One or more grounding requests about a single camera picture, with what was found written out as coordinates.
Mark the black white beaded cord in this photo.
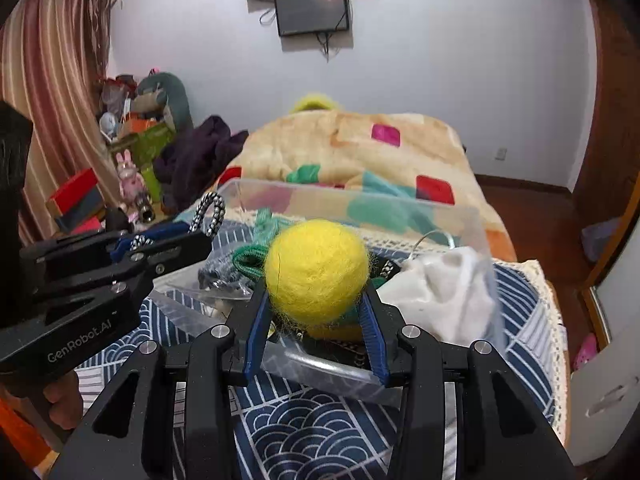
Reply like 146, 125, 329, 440
128, 190, 227, 252

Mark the silver rope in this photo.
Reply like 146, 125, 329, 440
164, 249, 256, 311

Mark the white cloth pouch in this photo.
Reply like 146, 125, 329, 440
378, 246, 498, 347

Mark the yellow felt ball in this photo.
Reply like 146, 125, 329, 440
264, 219, 370, 332

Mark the left hand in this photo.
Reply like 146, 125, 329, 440
43, 370, 84, 430

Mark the clear plastic storage box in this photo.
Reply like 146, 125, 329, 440
150, 176, 507, 409

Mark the red blue box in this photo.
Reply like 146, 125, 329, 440
46, 168, 105, 234

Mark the pink bunny toy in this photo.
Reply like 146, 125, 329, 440
116, 150, 149, 212

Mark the dark purple garment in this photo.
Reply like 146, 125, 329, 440
153, 115, 250, 214

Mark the green cardboard box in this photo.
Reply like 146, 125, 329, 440
107, 122, 175, 197

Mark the blue white patterned tablecloth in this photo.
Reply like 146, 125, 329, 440
76, 210, 568, 479

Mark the green dinosaur plush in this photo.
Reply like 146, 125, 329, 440
131, 72, 193, 133

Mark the striped pink curtain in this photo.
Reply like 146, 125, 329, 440
1, 0, 118, 245

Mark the colourful fleece blanket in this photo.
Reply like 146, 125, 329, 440
216, 110, 516, 261

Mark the brown wooden door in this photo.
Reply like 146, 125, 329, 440
572, 0, 640, 221

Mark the green rope bundle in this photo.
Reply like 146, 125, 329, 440
231, 208, 296, 281

